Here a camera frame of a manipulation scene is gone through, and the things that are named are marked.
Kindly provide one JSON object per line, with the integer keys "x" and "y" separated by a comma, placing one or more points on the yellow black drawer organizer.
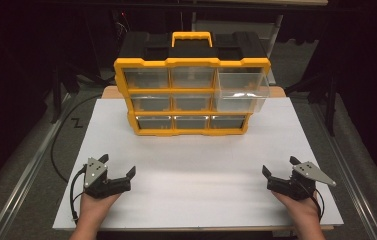
{"x": 189, "y": 61}

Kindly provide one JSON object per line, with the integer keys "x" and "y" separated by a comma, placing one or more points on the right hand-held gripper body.
{"x": 309, "y": 171}

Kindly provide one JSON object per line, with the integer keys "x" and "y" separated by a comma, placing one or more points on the black metal stand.
{"x": 331, "y": 100}
{"x": 57, "y": 90}

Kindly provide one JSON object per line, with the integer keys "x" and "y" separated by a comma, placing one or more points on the person's left hand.
{"x": 92, "y": 208}

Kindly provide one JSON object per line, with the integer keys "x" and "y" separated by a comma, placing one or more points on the set of clear drawers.
{"x": 154, "y": 103}

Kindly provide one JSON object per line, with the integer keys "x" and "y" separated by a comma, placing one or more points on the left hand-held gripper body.
{"x": 93, "y": 173}

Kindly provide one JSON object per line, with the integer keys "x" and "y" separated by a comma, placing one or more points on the person's right hand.
{"x": 304, "y": 210}

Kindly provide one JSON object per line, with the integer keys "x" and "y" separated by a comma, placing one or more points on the aluminium floor rail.
{"x": 29, "y": 170}
{"x": 349, "y": 173}

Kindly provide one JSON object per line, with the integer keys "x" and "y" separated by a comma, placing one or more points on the clear plastic drawer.
{"x": 241, "y": 86}

